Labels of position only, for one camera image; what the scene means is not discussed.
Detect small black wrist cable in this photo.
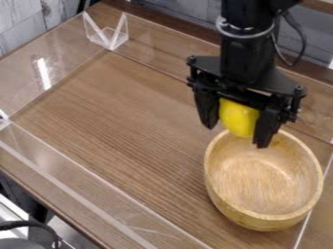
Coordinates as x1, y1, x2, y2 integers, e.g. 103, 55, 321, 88
272, 11, 309, 68

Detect clear acrylic enclosure walls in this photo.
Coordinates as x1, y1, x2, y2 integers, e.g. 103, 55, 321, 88
0, 14, 333, 249

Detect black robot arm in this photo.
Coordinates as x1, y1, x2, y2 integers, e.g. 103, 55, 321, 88
188, 0, 308, 148

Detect yellow lemon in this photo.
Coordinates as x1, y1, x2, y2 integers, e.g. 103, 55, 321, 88
218, 98, 260, 137

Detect light wooden bowl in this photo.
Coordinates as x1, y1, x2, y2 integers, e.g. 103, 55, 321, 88
204, 131, 324, 231

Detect black cable lower left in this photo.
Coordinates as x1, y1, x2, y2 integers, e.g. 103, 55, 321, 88
0, 220, 65, 249

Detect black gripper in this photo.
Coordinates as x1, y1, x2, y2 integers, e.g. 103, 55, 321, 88
188, 18, 307, 149

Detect clear acrylic corner bracket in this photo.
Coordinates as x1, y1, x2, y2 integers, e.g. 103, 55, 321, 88
82, 12, 129, 51

